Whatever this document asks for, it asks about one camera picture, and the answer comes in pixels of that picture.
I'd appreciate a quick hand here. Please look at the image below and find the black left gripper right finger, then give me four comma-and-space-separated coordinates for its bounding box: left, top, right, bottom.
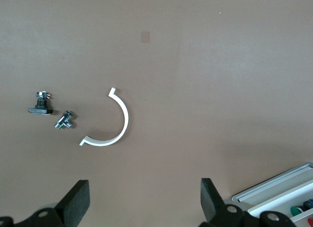
199, 178, 245, 227

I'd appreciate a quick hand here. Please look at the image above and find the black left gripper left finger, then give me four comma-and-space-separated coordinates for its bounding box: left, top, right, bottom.
17, 180, 90, 227

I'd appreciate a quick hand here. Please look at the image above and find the white plastic drawer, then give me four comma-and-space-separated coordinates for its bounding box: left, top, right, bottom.
247, 180, 313, 224

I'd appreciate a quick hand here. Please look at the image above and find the white drawer cabinet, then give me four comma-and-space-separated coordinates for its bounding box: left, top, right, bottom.
231, 160, 313, 227

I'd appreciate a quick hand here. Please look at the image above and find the green push button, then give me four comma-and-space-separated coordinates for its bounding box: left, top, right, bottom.
290, 206, 305, 217

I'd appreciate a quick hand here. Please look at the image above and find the small metal fitting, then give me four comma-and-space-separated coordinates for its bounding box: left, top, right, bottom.
54, 110, 74, 130

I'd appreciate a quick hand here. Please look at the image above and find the black switch component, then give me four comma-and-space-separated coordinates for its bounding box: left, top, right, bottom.
27, 90, 53, 116

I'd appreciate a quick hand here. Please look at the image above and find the white half ring bracket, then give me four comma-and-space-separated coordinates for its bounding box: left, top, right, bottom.
79, 87, 130, 147

